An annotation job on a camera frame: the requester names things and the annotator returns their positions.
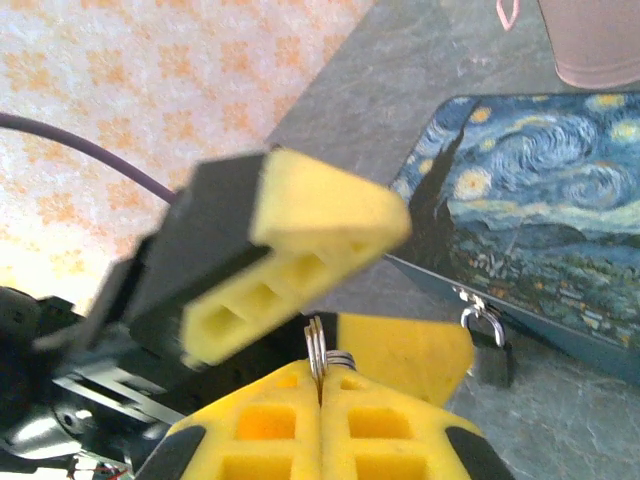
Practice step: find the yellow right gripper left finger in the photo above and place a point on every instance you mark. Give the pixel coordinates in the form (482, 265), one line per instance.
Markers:
(260, 425)

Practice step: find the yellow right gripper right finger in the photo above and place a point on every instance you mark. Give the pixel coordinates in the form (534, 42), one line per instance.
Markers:
(390, 425)

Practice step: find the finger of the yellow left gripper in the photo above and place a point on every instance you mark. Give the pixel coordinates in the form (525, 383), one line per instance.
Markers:
(320, 210)
(415, 355)

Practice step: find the black padlock with silver shackle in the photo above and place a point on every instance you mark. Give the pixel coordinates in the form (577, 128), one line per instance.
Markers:
(495, 362)

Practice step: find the silver key with rings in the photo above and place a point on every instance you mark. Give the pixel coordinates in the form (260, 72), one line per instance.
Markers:
(316, 350)

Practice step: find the silver box hasp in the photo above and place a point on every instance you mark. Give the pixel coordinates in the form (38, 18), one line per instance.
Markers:
(475, 300)

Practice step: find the starry night painted box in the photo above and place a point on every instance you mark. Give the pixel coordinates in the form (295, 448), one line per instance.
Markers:
(540, 210)

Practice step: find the white orange patterned sheet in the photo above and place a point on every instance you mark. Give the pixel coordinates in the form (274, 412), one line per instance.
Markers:
(125, 75)

